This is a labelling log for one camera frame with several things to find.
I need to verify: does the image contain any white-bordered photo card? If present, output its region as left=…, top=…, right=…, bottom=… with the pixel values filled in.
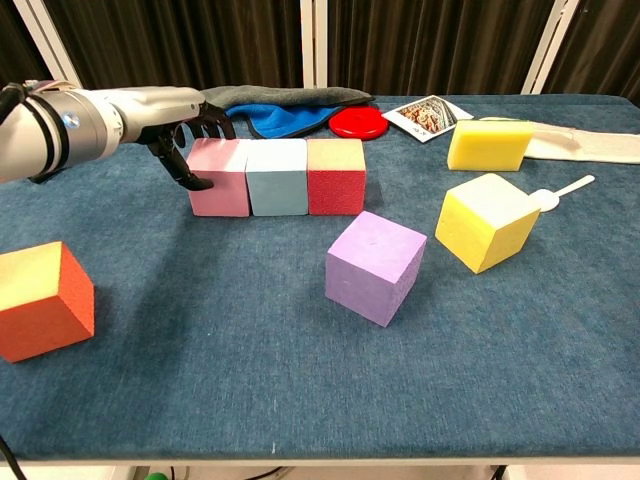
left=381, top=94, right=474, bottom=145

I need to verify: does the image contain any purple foam cube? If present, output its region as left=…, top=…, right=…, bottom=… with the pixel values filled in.
left=325, top=210, right=428, bottom=329

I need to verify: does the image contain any grey and blue cloth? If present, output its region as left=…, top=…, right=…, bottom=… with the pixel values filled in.
left=199, top=84, right=375, bottom=140

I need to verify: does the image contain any white folded towel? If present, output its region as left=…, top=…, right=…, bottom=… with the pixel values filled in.
left=479, top=116, right=640, bottom=165

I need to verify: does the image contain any black pleated curtain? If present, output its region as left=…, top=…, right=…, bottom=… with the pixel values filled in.
left=43, top=0, right=305, bottom=95
left=0, top=0, right=64, bottom=96
left=327, top=0, right=556, bottom=96
left=542, top=0, right=640, bottom=96

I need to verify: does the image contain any white screen frame post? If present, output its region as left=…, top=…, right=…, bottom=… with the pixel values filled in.
left=299, top=0, right=330, bottom=95
left=519, top=0, right=581, bottom=95
left=12, top=0, right=86, bottom=95

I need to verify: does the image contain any light blue foam cube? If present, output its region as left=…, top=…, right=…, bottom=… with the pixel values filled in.
left=244, top=138, right=309, bottom=217

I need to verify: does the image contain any pink foam cube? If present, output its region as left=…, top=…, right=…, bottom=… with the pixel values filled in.
left=185, top=138, right=251, bottom=218

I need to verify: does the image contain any yellow sponge block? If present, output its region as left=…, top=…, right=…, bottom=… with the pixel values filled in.
left=446, top=119, right=536, bottom=173

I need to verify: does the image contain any yellow foam cube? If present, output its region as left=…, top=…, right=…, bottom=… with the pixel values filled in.
left=433, top=172, right=542, bottom=275

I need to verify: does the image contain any red foam cube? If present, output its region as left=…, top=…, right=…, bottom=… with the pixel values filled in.
left=306, top=138, right=368, bottom=217

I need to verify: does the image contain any orange foam cube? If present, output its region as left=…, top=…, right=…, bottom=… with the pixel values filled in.
left=0, top=241, right=95, bottom=364

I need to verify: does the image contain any blue table cloth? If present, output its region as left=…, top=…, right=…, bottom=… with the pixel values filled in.
left=0, top=93, right=640, bottom=461

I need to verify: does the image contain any red plastic disc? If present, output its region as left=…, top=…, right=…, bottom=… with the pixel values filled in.
left=328, top=106, right=390, bottom=141

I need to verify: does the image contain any white plastic spoon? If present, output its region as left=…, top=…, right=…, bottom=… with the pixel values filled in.
left=528, top=174, right=596, bottom=213

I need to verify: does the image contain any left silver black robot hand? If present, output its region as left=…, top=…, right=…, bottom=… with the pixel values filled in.
left=112, top=85, right=236, bottom=192

